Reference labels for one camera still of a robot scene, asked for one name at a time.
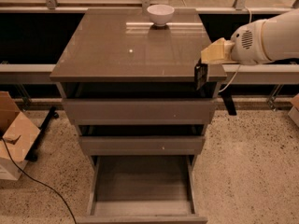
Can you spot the top grey drawer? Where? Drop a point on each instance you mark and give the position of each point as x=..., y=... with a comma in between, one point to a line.
x=138, y=112

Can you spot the grey drawer cabinet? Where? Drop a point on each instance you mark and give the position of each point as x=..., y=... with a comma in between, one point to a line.
x=117, y=53

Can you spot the bottom grey open drawer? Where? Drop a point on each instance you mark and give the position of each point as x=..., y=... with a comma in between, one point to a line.
x=142, y=190

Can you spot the cardboard box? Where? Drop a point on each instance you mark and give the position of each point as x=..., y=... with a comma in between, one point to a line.
x=19, y=133

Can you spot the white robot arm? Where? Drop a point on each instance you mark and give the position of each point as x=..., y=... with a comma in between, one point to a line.
x=283, y=31

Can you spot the black caster stand leg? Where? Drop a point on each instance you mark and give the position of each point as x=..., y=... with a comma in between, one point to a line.
x=32, y=155

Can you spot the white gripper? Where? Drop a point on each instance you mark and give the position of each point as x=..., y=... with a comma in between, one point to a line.
x=247, y=45

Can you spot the black rxbar chocolate bar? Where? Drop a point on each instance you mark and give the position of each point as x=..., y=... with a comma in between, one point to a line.
x=200, y=75

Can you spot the white ceramic bowl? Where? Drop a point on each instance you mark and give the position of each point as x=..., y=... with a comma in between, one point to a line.
x=160, y=15

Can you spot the middle grey drawer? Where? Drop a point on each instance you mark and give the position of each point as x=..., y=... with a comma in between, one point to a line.
x=141, y=145

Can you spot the black bracket right of cabinet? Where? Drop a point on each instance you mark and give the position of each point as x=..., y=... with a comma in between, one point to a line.
x=228, y=101

